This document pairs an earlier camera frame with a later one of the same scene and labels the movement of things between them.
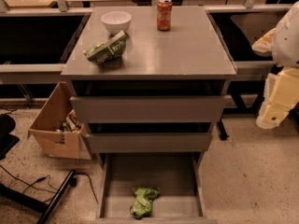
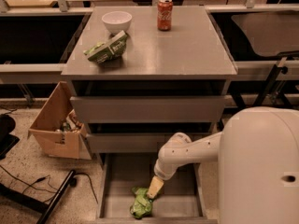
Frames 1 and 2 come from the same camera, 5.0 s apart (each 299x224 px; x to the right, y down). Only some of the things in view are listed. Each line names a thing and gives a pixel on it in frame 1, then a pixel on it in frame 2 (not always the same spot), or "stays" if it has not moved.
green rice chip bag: x=143 y=203 stays
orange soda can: x=164 y=11 stays
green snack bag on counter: x=112 y=48 stays
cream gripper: x=288 y=44 -> x=162 y=173
